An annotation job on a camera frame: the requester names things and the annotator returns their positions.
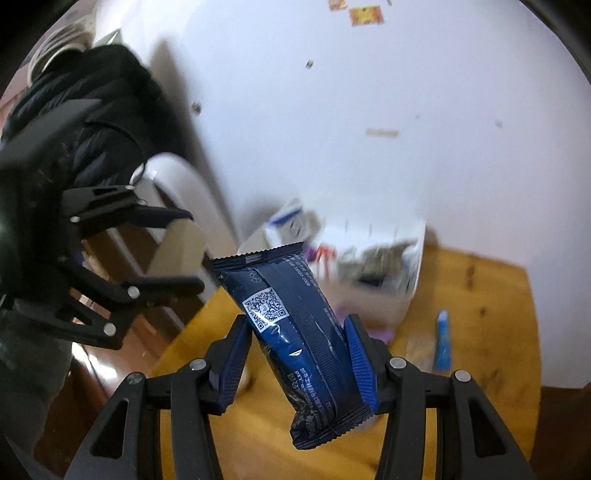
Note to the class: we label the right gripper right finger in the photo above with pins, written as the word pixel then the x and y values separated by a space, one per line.
pixel 370 362

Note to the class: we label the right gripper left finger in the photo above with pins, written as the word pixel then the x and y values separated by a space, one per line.
pixel 226 359

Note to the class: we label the dark blue snack packet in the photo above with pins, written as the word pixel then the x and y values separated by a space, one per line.
pixel 302 338

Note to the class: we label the round gold tin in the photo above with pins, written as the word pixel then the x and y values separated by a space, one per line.
pixel 245 380

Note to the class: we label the plaid fabric bow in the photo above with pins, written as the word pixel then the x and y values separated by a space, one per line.
pixel 383 267

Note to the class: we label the white blue HP box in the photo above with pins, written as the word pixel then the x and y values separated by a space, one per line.
pixel 291 224

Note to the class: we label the purple plush toy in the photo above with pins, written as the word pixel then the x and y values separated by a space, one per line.
pixel 386 335

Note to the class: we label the blue white tube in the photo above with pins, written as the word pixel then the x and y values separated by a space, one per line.
pixel 443 353

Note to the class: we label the white plastic storage bin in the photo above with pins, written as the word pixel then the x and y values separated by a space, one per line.
pixel 377 308

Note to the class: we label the wooden door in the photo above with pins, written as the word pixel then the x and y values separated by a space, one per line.
pixel 562 444

